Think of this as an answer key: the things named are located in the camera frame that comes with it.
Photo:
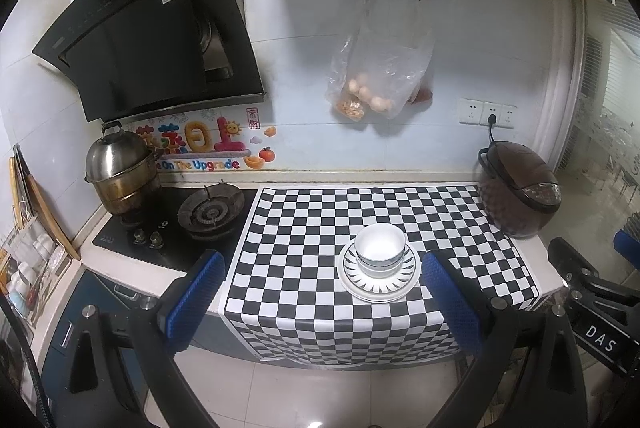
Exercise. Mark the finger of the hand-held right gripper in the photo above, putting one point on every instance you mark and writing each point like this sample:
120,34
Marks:
627,244
570,258

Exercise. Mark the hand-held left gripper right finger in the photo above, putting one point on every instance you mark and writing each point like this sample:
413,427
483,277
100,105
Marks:
450,303

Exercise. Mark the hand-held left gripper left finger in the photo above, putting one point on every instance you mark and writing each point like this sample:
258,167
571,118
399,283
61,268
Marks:
192,303

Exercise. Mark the white plate with black stripes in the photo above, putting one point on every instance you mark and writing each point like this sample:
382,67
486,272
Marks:
406,275

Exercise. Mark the white speckled plate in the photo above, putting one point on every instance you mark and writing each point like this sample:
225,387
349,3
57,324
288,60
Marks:
380,301

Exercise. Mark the wide white patterned bowl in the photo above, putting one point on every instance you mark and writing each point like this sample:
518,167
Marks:
380,273

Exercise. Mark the white bowl with blue pattern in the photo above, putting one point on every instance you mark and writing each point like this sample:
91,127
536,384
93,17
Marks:
380,243

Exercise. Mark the black stove knob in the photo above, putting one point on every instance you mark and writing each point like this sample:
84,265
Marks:
156,239
140,236

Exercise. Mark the brown rice cooker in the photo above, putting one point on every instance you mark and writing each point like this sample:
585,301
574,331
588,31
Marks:
520,193

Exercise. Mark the black stove burner grate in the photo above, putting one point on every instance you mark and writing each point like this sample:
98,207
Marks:
210,213

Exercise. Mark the black glass gas stove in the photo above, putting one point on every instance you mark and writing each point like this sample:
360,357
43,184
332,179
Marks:
117,240

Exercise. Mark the blue base cabinet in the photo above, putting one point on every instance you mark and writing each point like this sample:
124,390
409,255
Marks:
95,288

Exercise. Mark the frosted glass sliding door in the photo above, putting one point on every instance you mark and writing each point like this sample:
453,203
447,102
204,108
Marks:
610,132

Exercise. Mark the black and white checkered cloth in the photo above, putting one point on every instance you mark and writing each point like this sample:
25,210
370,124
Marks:
300,258

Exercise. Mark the black power plug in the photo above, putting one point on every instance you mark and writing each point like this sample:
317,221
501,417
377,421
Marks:
492,120

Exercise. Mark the stainless steel steamer pot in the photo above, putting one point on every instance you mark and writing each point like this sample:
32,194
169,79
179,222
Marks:
115,162

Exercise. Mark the wooden cutting board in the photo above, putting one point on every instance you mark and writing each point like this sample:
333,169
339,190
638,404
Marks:
50,218

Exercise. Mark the seasoning bottle rack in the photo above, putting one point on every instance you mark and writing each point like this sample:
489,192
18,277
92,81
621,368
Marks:
30,258

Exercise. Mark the clear plastic bag of eggs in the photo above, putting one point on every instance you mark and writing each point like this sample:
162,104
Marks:
380,67

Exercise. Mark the black range hood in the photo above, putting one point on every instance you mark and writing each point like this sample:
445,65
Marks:
140,42

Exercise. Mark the white wall outlet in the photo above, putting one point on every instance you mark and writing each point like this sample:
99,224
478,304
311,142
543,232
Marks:
492,106
509,115
471,109

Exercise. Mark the colourful wall sticker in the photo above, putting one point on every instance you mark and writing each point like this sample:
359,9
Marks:
200,137

